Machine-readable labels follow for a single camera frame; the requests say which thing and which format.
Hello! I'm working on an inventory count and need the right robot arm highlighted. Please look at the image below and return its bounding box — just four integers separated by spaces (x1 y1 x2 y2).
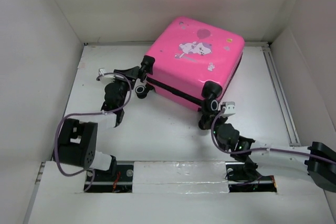
210 112 335 193

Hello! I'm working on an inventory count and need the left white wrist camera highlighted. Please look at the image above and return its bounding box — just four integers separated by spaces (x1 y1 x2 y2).
98 68 107 79

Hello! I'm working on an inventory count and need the pink hard-shell suitcase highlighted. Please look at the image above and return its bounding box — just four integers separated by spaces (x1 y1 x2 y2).
135 16 245 130

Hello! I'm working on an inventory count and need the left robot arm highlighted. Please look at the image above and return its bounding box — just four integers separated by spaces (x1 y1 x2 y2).
53 67 146 180

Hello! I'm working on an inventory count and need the aluminium rail right side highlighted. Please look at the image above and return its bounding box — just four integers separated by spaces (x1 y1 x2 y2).
262 43 301 146

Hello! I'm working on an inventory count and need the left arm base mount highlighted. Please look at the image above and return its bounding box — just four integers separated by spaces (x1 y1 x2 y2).
86 161 134 194

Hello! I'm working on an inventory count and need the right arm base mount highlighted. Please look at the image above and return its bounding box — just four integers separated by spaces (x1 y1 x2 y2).
225 162 277 193

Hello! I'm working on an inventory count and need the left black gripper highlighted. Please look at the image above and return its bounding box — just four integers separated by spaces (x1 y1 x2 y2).
112 67 140 109

